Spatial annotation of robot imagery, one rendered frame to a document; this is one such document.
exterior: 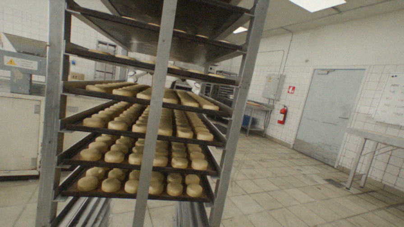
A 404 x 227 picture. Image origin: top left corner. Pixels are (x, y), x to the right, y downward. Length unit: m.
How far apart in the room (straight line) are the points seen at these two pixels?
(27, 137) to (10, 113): 0.23
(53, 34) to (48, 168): 0.31
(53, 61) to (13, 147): 1.93
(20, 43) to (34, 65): 0.23
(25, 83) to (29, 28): 4.49
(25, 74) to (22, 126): 0.46
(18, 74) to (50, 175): 1.72
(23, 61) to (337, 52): 5.13
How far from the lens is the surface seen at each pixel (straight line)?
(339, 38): 5.29
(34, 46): 2.34
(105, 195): 0.62
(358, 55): 4.99
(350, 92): 4.90
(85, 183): 0.65
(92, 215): 1.01
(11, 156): 2.47
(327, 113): 5.02
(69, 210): 0.75
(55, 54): 0.54
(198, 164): 0.58
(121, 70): 1.12
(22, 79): 2.26
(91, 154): 0.59
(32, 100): 2.28
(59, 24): 0.55
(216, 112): 0.52
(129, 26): 0.52
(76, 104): 2.38
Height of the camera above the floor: 1.21
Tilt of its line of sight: 9 degrees down
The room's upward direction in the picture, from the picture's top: 10 degrees clockwise
